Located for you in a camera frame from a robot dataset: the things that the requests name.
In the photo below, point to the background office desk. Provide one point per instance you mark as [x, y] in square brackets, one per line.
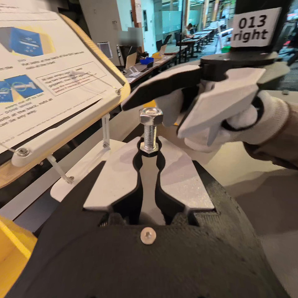
[149, 71]

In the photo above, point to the wooden document stand white base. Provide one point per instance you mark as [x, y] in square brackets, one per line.
[79, 177]

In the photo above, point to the yellow plastic bin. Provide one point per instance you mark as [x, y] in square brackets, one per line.
[149, 104]
[14, 251]

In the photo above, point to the printed instruction sheet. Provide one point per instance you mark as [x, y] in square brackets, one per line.
[70, 56]

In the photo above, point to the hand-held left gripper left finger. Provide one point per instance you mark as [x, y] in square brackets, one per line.
[114, 181]

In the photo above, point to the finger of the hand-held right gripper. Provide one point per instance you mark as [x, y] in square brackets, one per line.
[167, 79]
[223, 102]

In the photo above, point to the silver hex bolt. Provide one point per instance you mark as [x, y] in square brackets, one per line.
[151, 116]

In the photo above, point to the blue box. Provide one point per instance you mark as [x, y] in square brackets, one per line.
[146, 60]

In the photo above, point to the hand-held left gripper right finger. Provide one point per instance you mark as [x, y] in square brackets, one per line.
[181, 181]

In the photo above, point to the person's right hand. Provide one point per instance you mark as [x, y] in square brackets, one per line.
[265, 121]

